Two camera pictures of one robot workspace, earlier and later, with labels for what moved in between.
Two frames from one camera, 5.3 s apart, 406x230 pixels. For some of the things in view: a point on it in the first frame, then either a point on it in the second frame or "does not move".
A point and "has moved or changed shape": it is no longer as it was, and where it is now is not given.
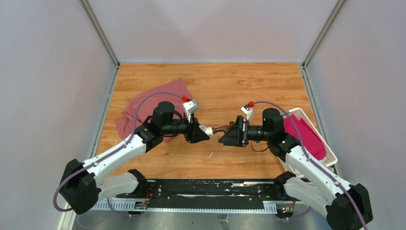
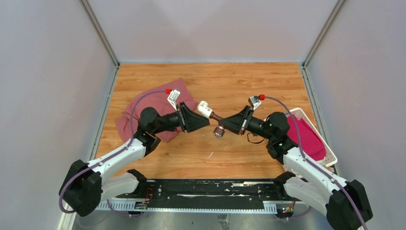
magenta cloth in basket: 314,146 does not move
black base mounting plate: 207,193 does not move
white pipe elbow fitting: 208,130 to 203,108
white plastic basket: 330,158 does not move
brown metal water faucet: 225,129 has moved or changed shape
